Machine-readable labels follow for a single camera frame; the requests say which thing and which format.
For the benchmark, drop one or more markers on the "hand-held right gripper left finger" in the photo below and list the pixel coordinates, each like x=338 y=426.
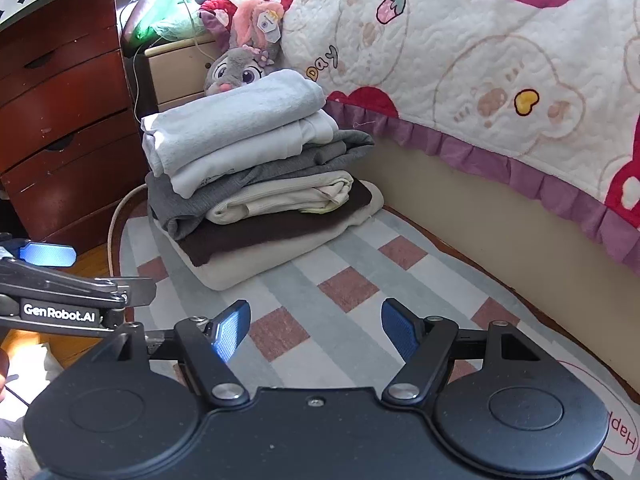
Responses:
x=231 y=330

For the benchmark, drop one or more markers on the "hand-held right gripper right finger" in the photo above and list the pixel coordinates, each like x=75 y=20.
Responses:
x=397 y=332

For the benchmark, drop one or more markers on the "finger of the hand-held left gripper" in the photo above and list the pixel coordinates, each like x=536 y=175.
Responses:
x=47 y=254
x=100 y=287

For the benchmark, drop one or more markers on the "stack of folded clothes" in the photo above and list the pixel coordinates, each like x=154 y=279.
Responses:
x=165 y=205

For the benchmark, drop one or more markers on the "checkered grey pink rug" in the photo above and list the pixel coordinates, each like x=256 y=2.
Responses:
x=345 y=285

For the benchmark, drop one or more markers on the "dark brown folded garment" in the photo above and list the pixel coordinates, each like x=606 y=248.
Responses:
x=260 y=235

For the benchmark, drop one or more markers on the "red wooden dresser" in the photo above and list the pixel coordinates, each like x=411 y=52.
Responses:
x=65 y=125

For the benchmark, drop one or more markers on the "cream folded garment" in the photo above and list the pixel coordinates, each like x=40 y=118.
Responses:
x=280 y=200

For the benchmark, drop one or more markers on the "beige bed base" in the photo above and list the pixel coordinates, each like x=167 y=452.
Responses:
x=500 y=220

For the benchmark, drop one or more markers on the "white fluffy cloth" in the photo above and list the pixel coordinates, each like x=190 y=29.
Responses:
x=15 y=460

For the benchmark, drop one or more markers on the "white folded garment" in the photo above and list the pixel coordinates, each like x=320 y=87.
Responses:
x=260 y=150

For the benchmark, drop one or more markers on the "beige nightstand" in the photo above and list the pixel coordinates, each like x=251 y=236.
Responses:
x=180 y=75

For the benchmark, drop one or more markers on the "grey rabbit plush toy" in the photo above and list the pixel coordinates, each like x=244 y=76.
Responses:
x=235 y=72

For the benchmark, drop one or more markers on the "green plastic bag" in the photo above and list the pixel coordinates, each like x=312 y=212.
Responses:
x=165 y=20

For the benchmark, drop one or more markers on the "white quilt with red print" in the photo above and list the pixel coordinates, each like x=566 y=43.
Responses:
x=450 y=60

